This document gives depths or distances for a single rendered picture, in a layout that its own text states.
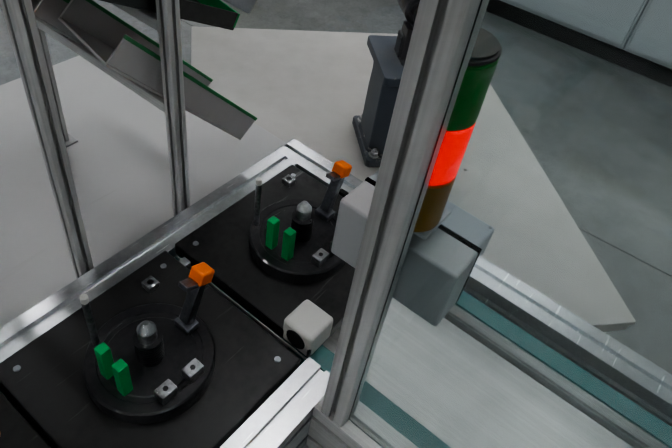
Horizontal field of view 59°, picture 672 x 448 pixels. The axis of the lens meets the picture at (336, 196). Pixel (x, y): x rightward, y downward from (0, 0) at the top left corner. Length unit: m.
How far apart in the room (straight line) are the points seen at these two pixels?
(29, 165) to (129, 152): 0.17
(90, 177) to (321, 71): 0.58
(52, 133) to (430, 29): 0.47
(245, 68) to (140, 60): 0.61
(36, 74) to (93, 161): 0.49
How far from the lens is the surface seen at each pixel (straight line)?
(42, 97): 0.68
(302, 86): 1.33
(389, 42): 1.13
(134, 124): 1.21
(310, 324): 0.73
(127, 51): 0.77
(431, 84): 0.36
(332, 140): 1.19
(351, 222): 0.52
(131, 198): 1.06
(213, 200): 0.90
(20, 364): 0.76
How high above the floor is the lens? 1.59
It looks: 43 degrees down
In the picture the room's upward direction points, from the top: 10 degrees clockwise
